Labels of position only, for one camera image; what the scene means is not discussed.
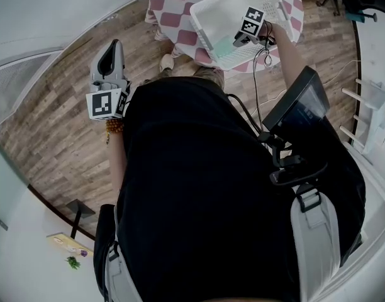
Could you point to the black chest-mounted screen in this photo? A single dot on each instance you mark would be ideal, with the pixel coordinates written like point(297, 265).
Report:
point(302, 105)

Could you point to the red checkered tablecloth table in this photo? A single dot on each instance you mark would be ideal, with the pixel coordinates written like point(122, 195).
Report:
point(173, 17)

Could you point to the person's beige shoe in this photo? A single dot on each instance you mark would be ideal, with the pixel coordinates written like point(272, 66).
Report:
point(166, 63)

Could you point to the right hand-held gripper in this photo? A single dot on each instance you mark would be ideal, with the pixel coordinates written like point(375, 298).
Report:
point(250, 27)

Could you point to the person's olive trousers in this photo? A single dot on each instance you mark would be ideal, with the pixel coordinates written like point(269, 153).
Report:
point(209, 74)

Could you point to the white plastic basket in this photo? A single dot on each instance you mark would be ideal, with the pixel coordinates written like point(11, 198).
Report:
point(217, 14)

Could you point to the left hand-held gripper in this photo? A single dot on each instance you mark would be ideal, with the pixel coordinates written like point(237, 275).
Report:
point(104, 104)

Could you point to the green translucent cup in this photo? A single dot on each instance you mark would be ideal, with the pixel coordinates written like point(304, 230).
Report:
point(224, 47)

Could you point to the person's right forearm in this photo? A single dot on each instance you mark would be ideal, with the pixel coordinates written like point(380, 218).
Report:
point(290, 55)

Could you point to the small green plant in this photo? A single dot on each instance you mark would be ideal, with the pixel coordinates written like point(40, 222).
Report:
point(73, 262)

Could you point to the yellow wooden board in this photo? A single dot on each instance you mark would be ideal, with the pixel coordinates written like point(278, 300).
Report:
point(66, 243)

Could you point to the person's left forearm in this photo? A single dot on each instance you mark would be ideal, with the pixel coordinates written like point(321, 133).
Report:
point(117, 165)

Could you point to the white wooden shelf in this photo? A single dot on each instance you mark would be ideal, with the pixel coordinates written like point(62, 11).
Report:
point(375, 115)

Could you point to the person's black shirt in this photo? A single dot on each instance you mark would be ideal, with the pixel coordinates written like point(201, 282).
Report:
point(205, 184)

